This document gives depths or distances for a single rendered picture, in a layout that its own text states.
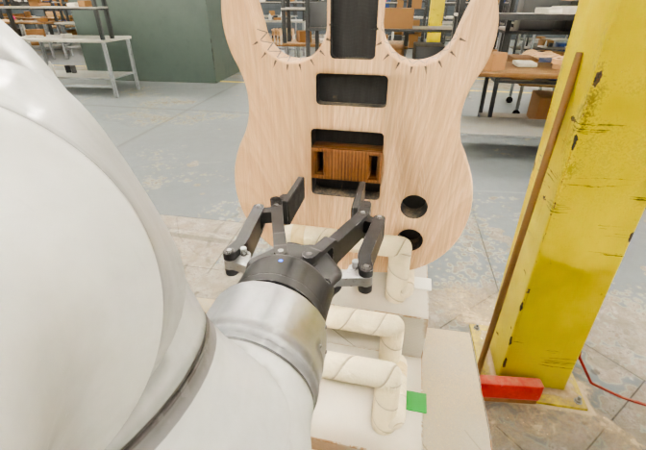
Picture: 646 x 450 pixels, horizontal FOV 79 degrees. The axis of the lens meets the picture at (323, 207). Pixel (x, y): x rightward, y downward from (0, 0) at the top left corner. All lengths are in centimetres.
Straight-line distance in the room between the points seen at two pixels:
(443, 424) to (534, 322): 114
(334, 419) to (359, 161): 35
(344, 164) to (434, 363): 42
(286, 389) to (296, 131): 39
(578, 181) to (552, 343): 72
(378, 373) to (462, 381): 30
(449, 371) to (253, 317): 58
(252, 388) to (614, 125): 137
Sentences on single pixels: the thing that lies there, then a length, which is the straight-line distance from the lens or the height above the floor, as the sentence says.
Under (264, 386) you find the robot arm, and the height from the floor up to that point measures 136.
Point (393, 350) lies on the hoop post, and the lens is 59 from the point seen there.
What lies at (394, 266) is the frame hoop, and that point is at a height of 117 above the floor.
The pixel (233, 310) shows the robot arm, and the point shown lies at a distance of 25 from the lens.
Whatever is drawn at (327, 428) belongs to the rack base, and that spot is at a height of 102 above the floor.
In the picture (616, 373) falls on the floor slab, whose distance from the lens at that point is 236.
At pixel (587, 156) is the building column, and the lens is 148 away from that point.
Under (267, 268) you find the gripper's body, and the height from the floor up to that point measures 134.
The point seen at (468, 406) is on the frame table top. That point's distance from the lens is 76.
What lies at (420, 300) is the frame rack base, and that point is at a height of 110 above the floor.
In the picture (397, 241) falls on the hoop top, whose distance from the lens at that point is 57.
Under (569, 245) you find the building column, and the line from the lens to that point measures 162.
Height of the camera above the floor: 152
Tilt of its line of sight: 28 degrees down
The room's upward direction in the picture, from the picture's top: straight up
